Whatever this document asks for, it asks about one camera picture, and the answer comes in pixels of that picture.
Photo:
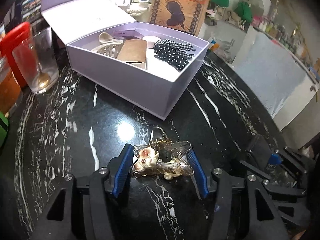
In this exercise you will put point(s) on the purple card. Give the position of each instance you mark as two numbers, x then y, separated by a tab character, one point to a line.
123	33

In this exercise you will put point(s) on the gold pearl hair clip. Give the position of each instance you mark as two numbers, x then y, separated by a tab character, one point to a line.
161	156

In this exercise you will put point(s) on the black printed box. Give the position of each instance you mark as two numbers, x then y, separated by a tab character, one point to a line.
31	11

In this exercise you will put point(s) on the beige hair claw clip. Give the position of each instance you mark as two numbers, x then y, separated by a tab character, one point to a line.
109	46

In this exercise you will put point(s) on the gold rectangular case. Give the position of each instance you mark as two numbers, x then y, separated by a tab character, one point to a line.
133	51

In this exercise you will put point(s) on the pink round compact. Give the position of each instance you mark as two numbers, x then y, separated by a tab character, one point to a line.
151	40

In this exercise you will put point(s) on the clear drinking glass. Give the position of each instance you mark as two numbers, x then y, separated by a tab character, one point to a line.
36	61

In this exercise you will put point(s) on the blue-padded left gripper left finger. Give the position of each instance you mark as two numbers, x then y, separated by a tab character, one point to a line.
78	207

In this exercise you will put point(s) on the black white polka-dot scrunchie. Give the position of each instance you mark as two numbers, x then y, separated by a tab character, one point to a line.
171	57

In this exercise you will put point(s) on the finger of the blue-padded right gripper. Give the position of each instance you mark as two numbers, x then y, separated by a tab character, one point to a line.
275	159

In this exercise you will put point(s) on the lavender open gift box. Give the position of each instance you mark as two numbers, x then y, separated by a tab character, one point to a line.
154	86

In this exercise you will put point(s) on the brown paper takeaway bag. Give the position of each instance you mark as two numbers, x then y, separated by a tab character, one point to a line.
184	15

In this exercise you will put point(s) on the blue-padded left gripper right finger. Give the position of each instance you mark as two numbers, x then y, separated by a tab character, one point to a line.
264	219

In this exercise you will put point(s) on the red plastic container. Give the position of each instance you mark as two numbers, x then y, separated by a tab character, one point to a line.
11	41

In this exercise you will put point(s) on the dark gingham scrunchie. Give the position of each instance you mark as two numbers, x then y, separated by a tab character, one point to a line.
181	48

